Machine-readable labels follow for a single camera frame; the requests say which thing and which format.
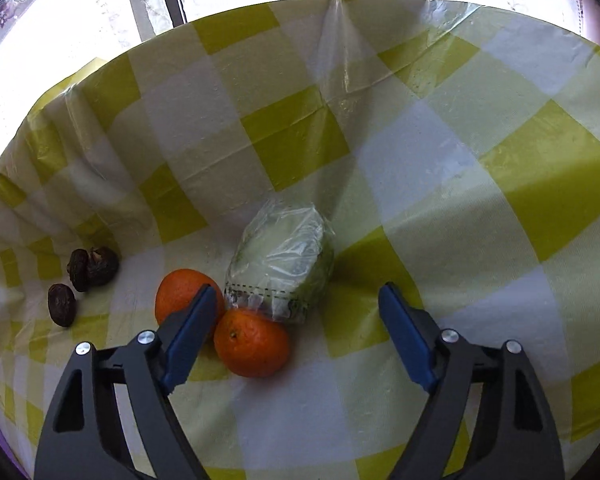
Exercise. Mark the orange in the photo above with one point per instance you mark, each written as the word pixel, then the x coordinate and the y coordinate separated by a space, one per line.
pixel 180 296
pixel 252 344

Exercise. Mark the plastic-wrapped green cabbage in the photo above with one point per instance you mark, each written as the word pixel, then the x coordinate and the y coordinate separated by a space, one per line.
pixel 285 260

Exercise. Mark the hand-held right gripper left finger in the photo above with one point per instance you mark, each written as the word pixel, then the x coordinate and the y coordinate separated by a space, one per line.
pixel 192 332

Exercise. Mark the yellow checkered tablecloth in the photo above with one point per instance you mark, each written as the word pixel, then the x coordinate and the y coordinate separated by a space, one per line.
pixel 380 170

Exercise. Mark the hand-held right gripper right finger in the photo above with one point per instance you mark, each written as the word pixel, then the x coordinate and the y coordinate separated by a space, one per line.
pixel 405 332

